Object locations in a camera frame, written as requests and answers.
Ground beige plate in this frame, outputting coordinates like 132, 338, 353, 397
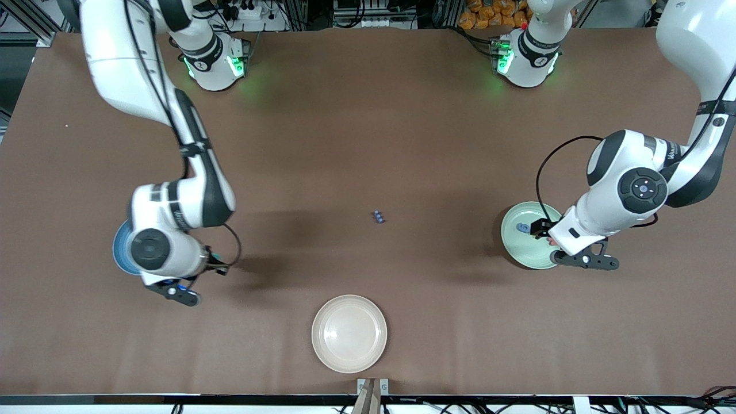
311, 294, 388, 374

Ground aluminium frame post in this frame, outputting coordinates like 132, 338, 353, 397
0, 0, 81, 47

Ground green plate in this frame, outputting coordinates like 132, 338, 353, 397
500, 201, 567, 270

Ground blue plate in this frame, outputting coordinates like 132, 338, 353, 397
112, 221, 141, 275

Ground orange bags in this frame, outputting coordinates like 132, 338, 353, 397
459, 0, 531, 30

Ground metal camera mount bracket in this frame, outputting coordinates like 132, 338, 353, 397
356, 378, 390, 414

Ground tangled floor cables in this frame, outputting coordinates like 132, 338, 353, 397
621, 385, 736, 414

